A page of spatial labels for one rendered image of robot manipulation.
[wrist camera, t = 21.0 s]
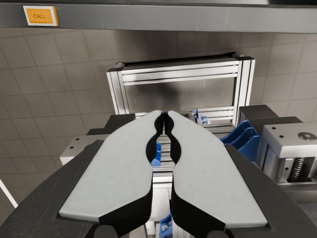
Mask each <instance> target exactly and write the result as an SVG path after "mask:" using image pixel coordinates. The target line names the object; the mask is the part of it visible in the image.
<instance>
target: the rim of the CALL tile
mask: <svg viewBox="0 0 317 238"><path fill-rule="evenodd" d="M23 7H24V11H25V15H26V19H27V22H28V25H29V26H57V22H56V18H55V13H54V9H53V7H52V6H23ZM26 9H50V11H51V15H52V20H53V24H47V23H30V22H29V18H28V15H27V11H26Z"/></svg>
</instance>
